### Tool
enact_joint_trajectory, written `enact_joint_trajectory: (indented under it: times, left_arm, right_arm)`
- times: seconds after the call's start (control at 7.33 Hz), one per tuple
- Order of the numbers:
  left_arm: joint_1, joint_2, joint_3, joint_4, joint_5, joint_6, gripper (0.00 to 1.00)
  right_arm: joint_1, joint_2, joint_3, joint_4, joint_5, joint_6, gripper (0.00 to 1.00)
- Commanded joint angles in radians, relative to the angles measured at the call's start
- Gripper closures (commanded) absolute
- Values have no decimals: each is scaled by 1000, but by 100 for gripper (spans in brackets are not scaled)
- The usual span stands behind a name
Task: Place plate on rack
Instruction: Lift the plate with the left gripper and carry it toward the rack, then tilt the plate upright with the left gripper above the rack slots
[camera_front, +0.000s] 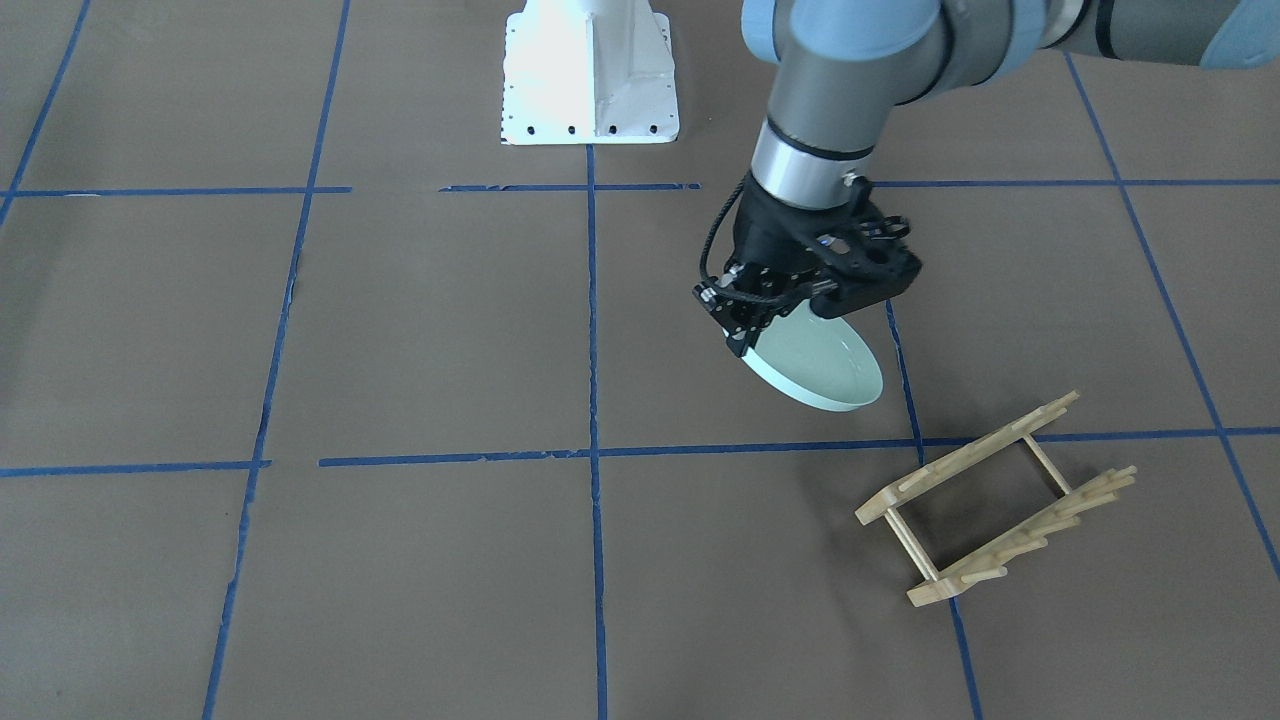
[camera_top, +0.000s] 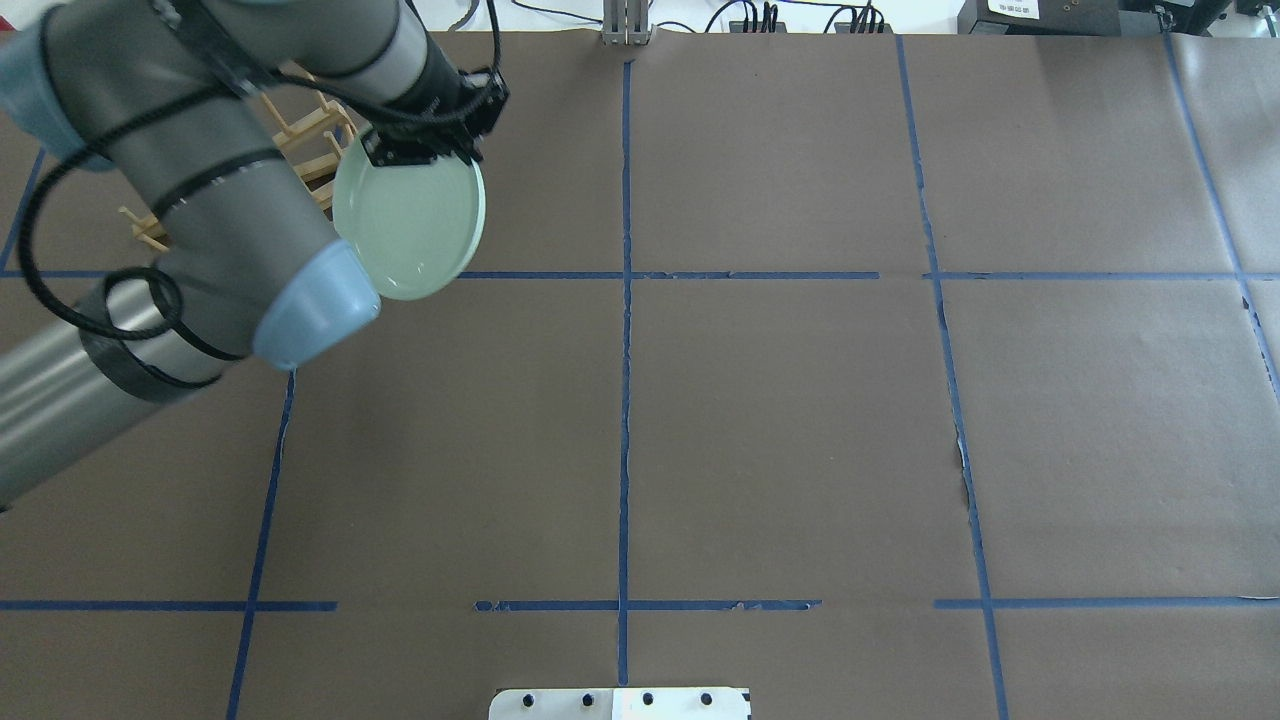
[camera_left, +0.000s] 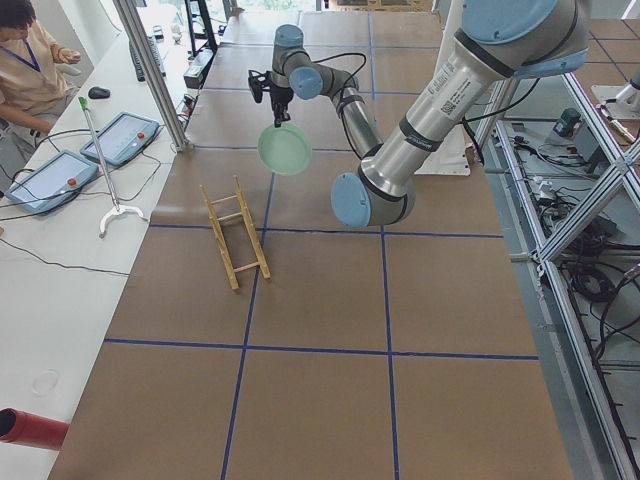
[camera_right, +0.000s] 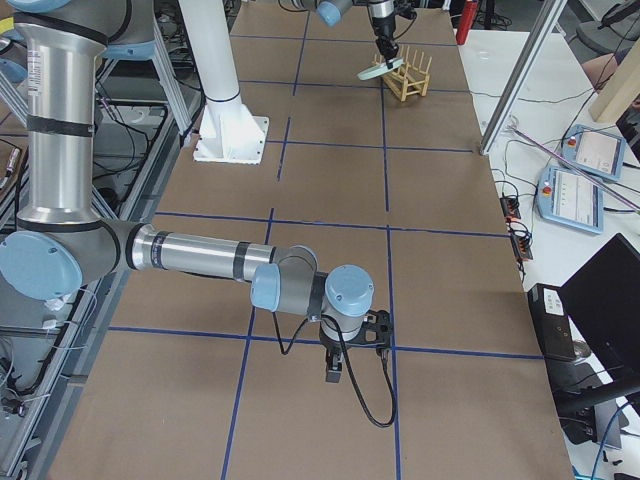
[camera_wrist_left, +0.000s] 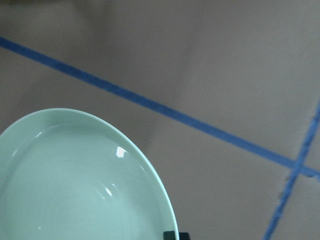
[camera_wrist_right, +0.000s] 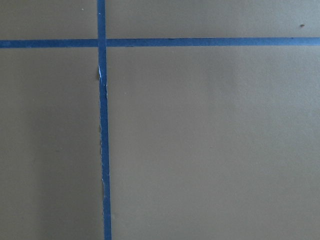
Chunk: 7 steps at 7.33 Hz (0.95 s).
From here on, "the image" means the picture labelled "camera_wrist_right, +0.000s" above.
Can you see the brown paper table cover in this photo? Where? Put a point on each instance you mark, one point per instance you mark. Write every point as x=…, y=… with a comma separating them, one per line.
x=206, y=143

